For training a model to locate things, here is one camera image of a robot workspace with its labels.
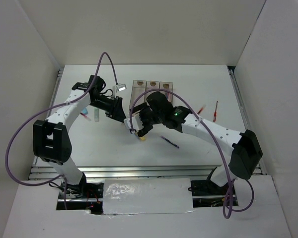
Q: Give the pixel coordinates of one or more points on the green highlighter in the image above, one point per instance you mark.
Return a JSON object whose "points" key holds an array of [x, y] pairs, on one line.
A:
{"points": [[96, 115]]}

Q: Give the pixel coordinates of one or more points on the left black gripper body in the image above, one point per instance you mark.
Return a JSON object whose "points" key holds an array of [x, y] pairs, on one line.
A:
{"points": [[110, 105]]}

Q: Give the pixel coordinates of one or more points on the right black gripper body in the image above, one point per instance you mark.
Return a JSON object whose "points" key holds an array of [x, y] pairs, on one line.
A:
{"points": [[148, 117]]}

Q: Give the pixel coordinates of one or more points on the dark purple gel pen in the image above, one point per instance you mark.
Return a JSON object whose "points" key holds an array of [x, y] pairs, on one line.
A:
{"points": [[170, 142]]}

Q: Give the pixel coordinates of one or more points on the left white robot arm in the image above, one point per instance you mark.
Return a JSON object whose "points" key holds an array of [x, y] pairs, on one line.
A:
{"points": [[51, 141]]}

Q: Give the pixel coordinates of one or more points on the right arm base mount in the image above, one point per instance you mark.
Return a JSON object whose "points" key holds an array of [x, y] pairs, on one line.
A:
{"points": [[207, 187]]}

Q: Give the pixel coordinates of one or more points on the pink blue pen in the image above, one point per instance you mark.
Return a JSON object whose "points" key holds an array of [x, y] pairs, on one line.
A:
{"points": [[84, 113]]}

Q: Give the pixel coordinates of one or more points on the right clear plastic container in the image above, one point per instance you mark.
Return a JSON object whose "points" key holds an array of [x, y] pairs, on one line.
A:
{"points": [[168, 87]]}

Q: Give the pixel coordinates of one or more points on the left clear plastic container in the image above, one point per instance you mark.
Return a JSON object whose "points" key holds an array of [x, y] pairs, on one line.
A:
{"points": [[138, 87]]}

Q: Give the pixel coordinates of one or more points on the clear plastic container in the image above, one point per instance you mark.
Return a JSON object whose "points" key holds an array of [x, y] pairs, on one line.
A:
{"points": [[138, 87], [152, 86], [168, 87]]}

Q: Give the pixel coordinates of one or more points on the aluminium frame rail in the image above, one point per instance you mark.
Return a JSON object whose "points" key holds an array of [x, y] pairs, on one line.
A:
{"points": [[105, 149]]}

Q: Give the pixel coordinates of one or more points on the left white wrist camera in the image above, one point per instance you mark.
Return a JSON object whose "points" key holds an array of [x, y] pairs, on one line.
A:
{"points": [[119, 87]]}

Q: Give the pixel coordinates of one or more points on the red white pen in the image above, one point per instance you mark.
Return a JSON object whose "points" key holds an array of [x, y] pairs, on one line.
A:
{"points": [[215, 112]]}

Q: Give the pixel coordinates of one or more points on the middle clear plastic container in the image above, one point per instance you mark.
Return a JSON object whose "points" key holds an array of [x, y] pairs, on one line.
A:
{"points": [[152, 86]]}

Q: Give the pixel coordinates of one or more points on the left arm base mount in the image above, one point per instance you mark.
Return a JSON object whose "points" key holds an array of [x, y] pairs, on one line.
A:
{"points": [[89, 198]]}

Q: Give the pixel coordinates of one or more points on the white cover plate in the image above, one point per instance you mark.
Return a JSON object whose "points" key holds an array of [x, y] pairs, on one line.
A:
{"points": [[147, 196]]}

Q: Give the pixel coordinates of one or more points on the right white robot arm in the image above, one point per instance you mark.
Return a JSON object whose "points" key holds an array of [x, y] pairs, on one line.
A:
{"points": [[243, 149]]}

